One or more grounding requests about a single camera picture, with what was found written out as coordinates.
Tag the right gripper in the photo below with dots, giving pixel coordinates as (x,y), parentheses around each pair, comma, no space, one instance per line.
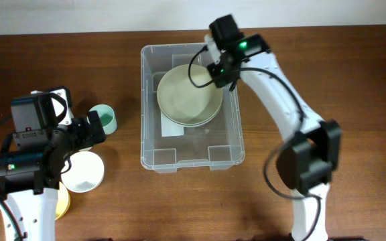
(215,65)

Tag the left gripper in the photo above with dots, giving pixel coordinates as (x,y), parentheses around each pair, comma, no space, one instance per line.
(86,139)

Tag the mint green cup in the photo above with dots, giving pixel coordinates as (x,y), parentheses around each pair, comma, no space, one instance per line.
(107,117)

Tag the cream white bowl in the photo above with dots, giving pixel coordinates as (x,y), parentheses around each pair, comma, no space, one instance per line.
(184,84)

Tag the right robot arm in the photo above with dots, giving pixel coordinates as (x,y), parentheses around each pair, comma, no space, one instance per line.
(308,154)

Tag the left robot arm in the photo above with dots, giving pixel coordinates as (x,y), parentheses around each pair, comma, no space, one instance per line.
(33,158)

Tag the clear plastic storage container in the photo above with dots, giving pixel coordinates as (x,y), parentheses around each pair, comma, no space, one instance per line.
(217,144)

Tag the beige bowl in container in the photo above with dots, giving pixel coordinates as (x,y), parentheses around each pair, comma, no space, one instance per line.
(191,115)

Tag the white small bowl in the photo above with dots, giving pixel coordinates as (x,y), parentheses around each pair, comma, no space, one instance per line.
(86,172)

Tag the yellow small bowl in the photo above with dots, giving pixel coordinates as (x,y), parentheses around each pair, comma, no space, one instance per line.
(63,201)

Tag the white paper label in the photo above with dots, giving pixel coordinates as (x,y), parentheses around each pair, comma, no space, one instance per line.
(169,128)

